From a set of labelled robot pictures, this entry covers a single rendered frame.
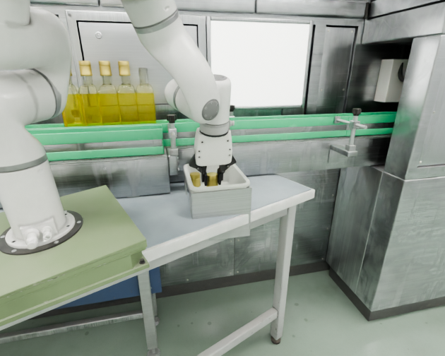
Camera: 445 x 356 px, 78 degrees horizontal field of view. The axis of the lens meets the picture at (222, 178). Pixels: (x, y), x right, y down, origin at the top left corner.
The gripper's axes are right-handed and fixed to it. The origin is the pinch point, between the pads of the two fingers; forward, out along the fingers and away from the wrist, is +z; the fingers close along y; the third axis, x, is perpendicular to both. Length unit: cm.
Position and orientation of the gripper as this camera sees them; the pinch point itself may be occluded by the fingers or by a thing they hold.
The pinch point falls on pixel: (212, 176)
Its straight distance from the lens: 80.6
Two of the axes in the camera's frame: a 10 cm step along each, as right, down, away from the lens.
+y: -9.8, 0.8, -2.0
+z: -0.5, 8.1, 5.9
